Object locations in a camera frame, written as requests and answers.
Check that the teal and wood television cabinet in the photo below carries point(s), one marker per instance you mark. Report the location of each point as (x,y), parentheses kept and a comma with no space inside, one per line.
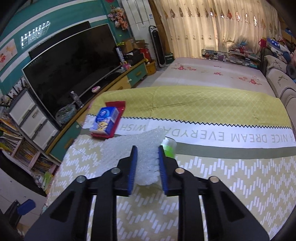
(134,71)

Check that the beige sofa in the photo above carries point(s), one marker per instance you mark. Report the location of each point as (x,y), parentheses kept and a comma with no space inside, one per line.
(277,76)

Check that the beige patterned curtain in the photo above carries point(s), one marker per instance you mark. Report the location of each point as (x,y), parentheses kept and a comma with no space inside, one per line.
(208,27)

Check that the red tray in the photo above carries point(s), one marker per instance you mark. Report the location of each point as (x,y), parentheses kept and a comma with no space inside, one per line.
(115,105)

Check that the open cardboard box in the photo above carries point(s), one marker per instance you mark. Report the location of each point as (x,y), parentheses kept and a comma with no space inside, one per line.
(133,45)

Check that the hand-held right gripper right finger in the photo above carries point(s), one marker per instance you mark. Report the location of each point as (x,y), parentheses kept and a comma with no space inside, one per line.
(162,171)

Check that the small yellow bucket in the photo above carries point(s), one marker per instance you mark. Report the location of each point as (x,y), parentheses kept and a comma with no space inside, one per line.
(150,68)

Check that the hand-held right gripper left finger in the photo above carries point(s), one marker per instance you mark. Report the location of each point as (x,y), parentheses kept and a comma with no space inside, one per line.
(132,171)

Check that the white bubble wrap sheet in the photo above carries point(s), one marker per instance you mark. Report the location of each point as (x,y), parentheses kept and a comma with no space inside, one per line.
(148,160)

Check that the green paper bag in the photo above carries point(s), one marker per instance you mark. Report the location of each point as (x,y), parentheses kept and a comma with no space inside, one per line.
(169,59)

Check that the artificial flower bunch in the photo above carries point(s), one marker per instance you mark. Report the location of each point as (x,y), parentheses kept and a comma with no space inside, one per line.
(119,17)

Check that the green and white bottle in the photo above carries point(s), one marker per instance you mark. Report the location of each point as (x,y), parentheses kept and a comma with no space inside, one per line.
(170,147)

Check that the small pink object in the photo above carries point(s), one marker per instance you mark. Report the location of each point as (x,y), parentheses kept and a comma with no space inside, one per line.
(96,89)

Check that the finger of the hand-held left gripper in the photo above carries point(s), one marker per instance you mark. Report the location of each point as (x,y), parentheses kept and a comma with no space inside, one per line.
(26,206)

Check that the floral bed sheet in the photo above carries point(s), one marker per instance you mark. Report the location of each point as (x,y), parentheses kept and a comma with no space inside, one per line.
(208,74)

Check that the clear water bottle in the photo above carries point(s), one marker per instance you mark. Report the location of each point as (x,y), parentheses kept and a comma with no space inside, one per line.
(76,98)

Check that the black tower fan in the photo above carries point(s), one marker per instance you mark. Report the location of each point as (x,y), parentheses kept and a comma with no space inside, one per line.
(158,48)

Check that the white drawer unit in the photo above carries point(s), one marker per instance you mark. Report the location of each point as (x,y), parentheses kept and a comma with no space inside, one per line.
(30,115)

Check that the yellow patterned tablecloth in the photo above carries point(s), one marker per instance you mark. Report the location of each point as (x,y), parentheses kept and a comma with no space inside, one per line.
(219,115)

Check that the glass bowl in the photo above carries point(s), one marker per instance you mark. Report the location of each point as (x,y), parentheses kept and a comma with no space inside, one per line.
(65,114)

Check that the blue tissue pack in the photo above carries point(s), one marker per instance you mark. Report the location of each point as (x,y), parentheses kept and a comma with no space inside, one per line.
(105,120)

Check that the wall drawing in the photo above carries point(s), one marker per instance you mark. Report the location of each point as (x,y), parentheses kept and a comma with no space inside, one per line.
(8,52)

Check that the pile of books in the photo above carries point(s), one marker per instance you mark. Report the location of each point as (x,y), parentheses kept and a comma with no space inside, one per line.
(23,153)

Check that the black television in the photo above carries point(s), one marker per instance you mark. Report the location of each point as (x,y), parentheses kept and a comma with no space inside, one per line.
(69,64)

